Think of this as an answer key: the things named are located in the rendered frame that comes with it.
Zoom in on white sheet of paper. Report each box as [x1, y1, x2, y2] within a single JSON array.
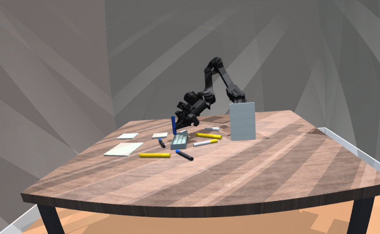
[[103, 143, 144, 157]]

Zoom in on grey keyboard with white letter keys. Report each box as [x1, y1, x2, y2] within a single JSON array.
[[170, 132, 189, 150]]

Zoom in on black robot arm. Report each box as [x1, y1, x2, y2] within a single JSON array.
[[177, 57, 246, 114]]

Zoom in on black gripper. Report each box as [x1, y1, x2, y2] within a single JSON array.
[[175, 105, 201, 130]]

